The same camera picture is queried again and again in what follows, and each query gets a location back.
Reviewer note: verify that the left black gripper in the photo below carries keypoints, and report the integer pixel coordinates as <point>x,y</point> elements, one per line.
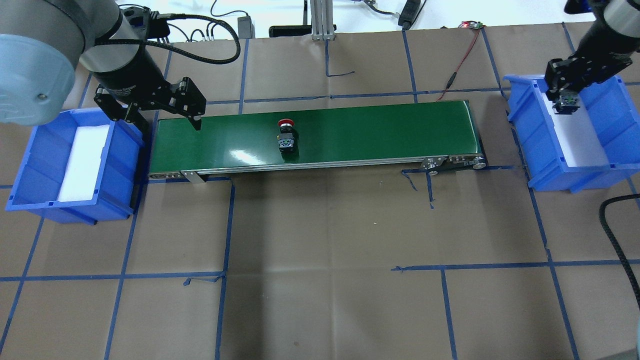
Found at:
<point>131,71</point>

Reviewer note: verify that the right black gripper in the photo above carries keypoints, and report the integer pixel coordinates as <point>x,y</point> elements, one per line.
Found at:
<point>603,44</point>

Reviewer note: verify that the red mushroom push button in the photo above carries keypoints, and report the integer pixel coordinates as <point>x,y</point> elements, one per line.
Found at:
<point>287,139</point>

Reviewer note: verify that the yellow mushroom push button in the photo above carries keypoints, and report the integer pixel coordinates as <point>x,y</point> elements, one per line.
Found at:
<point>567,103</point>

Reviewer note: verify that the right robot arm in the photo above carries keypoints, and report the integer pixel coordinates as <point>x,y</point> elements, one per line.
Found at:
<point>623,16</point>

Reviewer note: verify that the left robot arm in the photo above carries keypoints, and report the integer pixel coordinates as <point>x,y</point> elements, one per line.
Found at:
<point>43,42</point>

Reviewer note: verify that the right blue bin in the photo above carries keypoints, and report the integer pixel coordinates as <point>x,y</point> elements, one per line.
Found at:
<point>616,122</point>

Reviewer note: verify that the blue bin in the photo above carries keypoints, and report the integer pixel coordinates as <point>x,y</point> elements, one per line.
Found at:
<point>39,178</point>
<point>616,122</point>

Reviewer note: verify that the right white foam pad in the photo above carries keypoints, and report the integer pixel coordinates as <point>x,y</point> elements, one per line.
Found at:
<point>576,136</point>

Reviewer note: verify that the white foam pad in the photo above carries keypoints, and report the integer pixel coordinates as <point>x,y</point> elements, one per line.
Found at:
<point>82,169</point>
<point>576,136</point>

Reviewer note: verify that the left blue bin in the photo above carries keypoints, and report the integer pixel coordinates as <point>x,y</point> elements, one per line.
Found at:
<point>39,178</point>

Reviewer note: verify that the left white foam pad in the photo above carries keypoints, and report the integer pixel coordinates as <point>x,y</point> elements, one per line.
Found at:
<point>82,169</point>

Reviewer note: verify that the black power adapter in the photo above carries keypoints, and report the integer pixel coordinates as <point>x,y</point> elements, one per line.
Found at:
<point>245,27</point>

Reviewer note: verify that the small red circuit board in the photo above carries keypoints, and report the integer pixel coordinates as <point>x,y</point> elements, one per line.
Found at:
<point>471,24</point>

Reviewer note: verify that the green conveyor belt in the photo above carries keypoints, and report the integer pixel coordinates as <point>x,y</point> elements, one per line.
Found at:
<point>440,136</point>

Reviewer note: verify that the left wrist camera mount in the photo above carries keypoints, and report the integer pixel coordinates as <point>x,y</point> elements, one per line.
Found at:
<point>148,24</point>

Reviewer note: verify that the aluminium profile post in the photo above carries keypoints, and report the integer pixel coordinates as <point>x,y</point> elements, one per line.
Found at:
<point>321,20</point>

